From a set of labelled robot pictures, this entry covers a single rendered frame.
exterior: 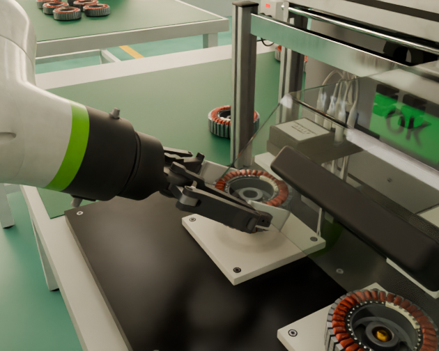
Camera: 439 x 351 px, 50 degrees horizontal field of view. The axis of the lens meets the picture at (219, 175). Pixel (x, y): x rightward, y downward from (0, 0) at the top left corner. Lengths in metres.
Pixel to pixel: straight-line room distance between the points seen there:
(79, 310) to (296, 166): 0.42
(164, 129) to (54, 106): 0.61
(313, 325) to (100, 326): 0.25
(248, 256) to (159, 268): 0.12
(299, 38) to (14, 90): 0.37
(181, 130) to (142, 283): 0.50
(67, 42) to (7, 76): 1.42
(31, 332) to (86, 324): 1.08
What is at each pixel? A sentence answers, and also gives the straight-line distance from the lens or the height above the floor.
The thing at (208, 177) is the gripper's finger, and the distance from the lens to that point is 0.66.
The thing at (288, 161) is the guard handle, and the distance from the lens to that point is 0.27.
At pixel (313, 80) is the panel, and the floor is 0.90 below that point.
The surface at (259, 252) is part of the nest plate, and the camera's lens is 0.64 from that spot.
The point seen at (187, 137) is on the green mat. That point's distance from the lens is 1.01.
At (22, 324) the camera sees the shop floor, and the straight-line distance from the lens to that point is 1.72.
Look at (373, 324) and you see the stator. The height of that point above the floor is 0.81.
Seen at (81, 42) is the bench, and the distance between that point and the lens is 1.88.
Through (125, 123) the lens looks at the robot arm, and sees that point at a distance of 0.50.
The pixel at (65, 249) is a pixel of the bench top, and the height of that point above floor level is 0.75.
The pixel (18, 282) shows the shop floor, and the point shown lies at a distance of 1.88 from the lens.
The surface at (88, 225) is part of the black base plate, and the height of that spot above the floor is 0.77.
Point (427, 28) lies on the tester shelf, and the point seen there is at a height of 1.08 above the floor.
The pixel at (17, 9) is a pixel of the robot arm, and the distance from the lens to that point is 0.56.
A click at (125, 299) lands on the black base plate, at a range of 0.60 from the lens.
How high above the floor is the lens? 1.19
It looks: 30 degrees down
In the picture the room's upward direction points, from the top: straight up
